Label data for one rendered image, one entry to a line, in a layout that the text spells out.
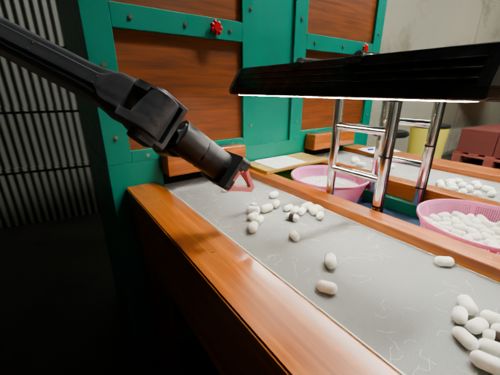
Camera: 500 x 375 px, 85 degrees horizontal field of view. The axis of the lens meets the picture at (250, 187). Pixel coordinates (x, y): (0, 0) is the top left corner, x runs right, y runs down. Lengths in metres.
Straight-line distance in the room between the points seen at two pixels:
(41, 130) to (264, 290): 2.43
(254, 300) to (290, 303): 0.05
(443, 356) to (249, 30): 1.01
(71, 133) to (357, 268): 2.43
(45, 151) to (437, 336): 2.64
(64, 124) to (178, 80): 1.79
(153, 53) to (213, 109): 0.26
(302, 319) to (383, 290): 0.18
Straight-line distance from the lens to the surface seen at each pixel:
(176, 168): 0.91
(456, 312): 0.52
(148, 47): 0.95
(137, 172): 0.94
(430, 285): 0.58
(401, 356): 0.44
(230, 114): 1.06
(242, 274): 0.48
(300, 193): 0.84
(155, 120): 0.44
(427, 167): 0.96
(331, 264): 0.54
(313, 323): 0.41
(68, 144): 2.68
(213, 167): 0.49
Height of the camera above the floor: 1.06
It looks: 20 degrees down
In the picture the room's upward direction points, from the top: straight up
